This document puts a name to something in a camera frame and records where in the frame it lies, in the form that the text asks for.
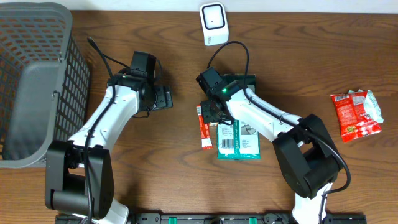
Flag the dark green packet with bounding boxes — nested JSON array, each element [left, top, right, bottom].
[[216, 73, 262, 161]]

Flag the red packet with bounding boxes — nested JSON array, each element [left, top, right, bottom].
[[196, 105, 213, 150]]

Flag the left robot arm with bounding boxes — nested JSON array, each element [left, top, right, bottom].
[[45, 73, 173, 223]]

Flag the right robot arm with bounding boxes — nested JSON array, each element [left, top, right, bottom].
[[196, 78, 346, 223]]

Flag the light green wipes pack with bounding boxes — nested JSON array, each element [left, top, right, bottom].
[[348, 89, 384, 123]]

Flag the white barcode scanner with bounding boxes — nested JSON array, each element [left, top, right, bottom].
[[199, 2, 229, 46]]

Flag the red snack bag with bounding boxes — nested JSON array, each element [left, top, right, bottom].
[[330, 93, 382, 142]]

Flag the grey plastic mesh basket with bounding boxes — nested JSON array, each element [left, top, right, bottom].
[[1, 2, 90, 169]]

